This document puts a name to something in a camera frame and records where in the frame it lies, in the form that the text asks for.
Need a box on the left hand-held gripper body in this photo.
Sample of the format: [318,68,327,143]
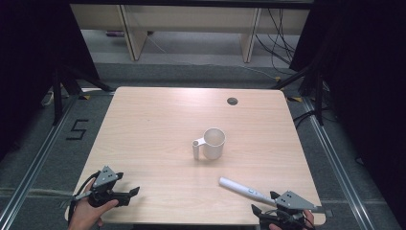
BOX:
[75,165,131,209]

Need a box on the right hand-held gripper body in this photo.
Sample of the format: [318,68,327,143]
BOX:
[259,190,324,230]

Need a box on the white electric toothbrush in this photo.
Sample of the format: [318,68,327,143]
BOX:
[218,176,278,206]

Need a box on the white cup with handle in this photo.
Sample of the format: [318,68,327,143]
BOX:
[192,127,227,161]

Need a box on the person's right hand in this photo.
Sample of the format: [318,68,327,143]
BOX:
[268,209,316,230]

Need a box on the person's left hand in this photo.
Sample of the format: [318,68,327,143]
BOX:
[67,177,120,230]

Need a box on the black metal stand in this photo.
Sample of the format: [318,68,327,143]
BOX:
[271,62,326,127]
[52,62,115,127]

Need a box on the black curtain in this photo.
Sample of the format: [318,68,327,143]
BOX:
[0,0,101,162]
[288,0,406,222]

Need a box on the beige wooden desk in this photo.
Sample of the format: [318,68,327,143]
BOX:
[70,3,311,63]

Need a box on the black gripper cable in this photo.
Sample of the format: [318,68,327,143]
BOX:
[67,170,102,224]

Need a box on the metal floor rail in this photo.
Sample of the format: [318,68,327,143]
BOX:
[0,94,81,230]
[302,97,375,230]

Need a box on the black floor cable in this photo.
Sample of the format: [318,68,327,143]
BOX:
[292,107,334,129]

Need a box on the coiled white cable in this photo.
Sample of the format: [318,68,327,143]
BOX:
[40,90,56,107]

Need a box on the bundle of black cables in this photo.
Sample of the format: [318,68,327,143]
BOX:
[254,8,297,77]

